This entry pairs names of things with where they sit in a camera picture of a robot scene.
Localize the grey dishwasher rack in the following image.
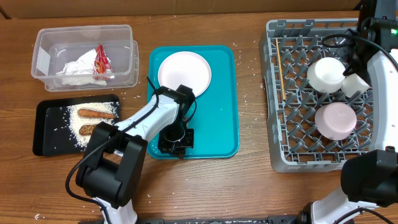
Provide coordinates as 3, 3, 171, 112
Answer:
259, 18, 373, 172

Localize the pink white bowl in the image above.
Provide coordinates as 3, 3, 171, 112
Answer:
315, 102, 357, 141

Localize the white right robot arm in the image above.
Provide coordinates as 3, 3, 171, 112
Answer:
295, 0, 397, 223

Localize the teal plastic tray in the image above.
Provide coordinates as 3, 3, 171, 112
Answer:
149, 45, 239, 159

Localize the white napkin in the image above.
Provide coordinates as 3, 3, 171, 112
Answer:
56, 49, 106, 86

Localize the wooden chopstick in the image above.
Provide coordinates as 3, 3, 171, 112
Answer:
275, 38, 286, 101

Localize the black bin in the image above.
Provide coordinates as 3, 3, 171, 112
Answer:
32, 94, 120, 156

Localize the orange carrot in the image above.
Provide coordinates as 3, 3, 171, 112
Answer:
77, 109, 117, 119

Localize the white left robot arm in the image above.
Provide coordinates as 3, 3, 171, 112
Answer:
65, 85, 196, 223

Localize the red silver snack wrapper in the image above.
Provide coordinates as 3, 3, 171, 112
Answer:
93, 45, 113, 74

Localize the white rice pile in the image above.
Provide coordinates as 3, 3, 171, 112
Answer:
67, 102, 119, 151

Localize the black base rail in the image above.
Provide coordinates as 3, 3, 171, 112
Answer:
137, 215, 297, 224

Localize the clear plastic bin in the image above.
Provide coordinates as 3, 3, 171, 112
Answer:
31, 25, 139, 92

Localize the white cup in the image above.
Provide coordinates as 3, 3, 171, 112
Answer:
341, 73, 370, 98

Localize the white plate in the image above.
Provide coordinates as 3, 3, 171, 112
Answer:
158, 51, 212, 97

